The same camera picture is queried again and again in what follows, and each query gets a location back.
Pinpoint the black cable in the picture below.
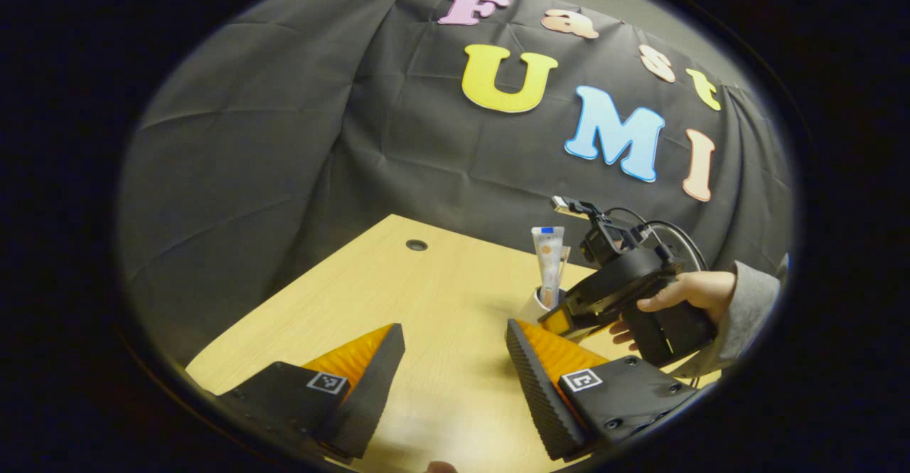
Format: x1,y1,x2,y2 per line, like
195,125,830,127
604,206,709,272

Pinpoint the white toothpaste tube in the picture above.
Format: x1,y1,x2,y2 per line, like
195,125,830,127
531,226,567,310

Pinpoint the wooden desktop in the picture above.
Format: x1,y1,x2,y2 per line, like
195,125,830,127
186,214,722,473

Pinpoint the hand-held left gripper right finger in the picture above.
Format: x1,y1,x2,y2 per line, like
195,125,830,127
506,320,719,463

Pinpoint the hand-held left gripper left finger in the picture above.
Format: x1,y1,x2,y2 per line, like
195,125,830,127
213,324,406,467

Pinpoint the black backdrop cloth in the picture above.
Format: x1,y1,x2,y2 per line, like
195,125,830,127
117,0,797,367

